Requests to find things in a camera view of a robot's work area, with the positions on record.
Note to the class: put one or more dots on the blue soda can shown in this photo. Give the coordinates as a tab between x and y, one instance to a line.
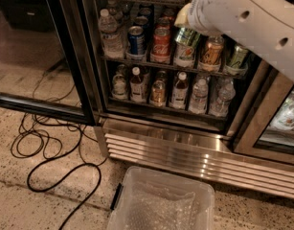
136	40

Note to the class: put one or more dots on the small water bottle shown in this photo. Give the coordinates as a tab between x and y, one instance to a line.
220	105
198	100

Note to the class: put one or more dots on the orange gold soda can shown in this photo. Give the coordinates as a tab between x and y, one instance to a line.
210	58

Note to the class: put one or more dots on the clear bottle bottom left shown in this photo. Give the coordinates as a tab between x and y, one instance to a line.
120	83

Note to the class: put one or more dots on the white cap juice bottle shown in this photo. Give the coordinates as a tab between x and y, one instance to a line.
137	86

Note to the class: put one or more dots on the white green soda can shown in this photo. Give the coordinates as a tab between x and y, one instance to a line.
184	56

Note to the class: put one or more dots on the open glass fridge door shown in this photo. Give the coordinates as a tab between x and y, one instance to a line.
41	62

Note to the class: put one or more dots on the closed right fridge door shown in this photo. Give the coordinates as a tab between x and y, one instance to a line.
267	130

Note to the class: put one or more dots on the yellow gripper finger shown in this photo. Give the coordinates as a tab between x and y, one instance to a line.
182	20

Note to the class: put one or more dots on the rightmost small water bottle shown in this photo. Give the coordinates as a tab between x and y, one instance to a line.
220	105

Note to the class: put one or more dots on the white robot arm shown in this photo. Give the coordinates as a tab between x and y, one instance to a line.
265	27

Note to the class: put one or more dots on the clear plastic storage bin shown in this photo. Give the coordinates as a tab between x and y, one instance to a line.
153	200

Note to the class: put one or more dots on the amber tea bottle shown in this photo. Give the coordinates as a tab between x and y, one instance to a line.
158	95

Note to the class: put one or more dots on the green soda can middle shelf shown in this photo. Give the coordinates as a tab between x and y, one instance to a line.
234	65

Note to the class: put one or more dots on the stainless glass door fridge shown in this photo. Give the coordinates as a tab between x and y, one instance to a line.
100	69

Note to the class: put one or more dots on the dark drink white cap bottle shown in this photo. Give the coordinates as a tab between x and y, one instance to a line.
179	91

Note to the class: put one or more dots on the steel fridge base grille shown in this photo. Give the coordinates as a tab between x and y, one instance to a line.
192	154

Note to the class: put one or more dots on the large clear water bottle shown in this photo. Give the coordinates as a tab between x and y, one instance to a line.
111	36

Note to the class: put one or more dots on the red cola can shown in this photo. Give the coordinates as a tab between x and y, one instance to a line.
161	42

